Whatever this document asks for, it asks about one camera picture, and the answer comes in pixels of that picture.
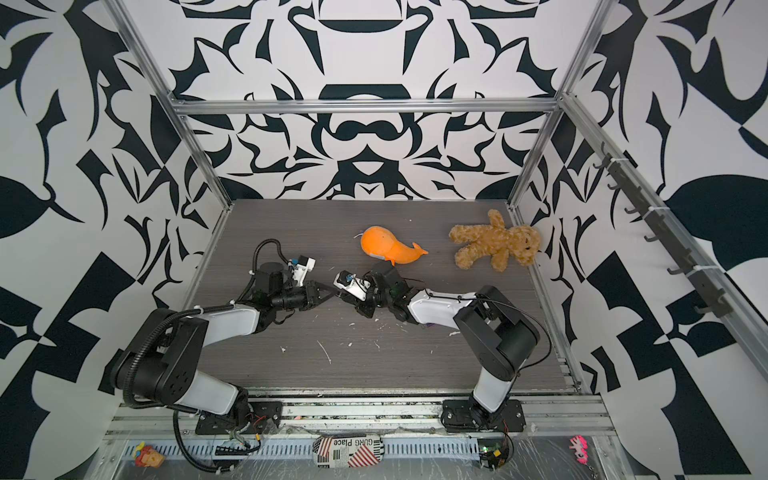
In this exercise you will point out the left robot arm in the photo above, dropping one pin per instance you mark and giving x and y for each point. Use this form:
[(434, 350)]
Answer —
[(159, 367)]

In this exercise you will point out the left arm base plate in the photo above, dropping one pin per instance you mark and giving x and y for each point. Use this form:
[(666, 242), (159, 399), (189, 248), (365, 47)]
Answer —
[(259, 417)]

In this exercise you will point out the pink toy figure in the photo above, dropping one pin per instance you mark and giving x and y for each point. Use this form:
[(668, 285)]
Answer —
[(579, 446)]

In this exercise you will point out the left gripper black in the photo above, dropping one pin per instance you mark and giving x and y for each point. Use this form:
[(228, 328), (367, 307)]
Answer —
[(312, 293)]

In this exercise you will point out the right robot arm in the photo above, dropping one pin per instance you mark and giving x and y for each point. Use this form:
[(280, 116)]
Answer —
[(501, 336)]

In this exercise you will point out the brown teddy bear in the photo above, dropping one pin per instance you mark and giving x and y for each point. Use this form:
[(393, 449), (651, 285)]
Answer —
[(496, 241)]

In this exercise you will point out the small electronics board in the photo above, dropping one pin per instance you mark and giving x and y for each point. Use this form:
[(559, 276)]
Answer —
[(494, 454)]

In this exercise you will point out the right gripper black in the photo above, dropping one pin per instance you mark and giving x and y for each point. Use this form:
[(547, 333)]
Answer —
[(363, 310)]

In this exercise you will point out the red yellow toy figure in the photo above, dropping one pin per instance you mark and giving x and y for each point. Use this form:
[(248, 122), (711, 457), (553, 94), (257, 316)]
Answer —
[(146, 456)]

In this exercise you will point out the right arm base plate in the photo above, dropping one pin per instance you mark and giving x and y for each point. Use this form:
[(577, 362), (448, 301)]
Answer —
[(468, 416)]

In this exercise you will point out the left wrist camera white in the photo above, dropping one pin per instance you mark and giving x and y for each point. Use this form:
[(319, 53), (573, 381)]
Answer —
[(299, 268)]

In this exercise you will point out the orange plush whale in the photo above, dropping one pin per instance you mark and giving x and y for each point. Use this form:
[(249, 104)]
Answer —
[(380, 243)]

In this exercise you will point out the black wall hook rack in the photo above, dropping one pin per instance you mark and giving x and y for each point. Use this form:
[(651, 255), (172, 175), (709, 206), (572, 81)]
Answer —
[(669, 232)]

